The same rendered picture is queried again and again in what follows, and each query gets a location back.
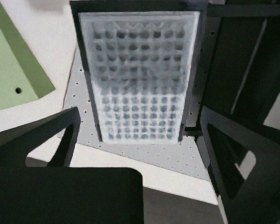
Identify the grey flat base plate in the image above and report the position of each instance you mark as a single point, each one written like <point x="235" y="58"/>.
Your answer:
<point x="182" y="157"/>

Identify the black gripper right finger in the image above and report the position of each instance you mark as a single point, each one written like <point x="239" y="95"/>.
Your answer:
<point x="243" y="200"/>

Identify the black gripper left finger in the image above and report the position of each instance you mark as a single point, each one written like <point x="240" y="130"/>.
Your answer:
<point x="17" y="142"/>

